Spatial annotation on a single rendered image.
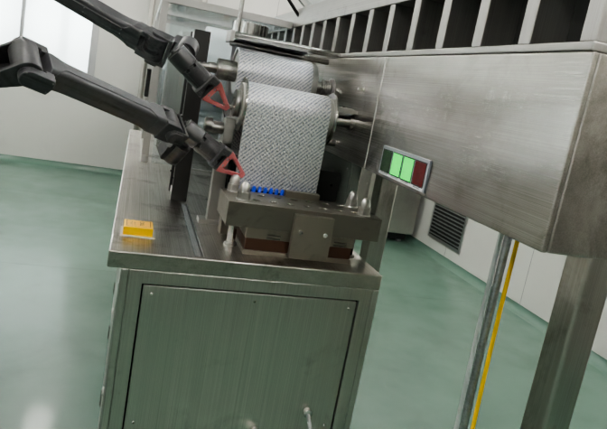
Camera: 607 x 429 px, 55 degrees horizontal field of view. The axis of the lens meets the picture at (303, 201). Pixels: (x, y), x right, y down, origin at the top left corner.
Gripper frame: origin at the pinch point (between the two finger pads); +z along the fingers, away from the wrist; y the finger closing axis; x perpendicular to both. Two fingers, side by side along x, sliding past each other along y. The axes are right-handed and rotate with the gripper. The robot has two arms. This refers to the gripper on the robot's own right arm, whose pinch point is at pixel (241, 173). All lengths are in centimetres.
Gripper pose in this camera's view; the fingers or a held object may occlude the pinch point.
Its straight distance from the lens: 160.3
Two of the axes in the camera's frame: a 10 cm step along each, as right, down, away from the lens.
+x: 6.4, -7.7, 0.0
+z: 7.2, 6.0, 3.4
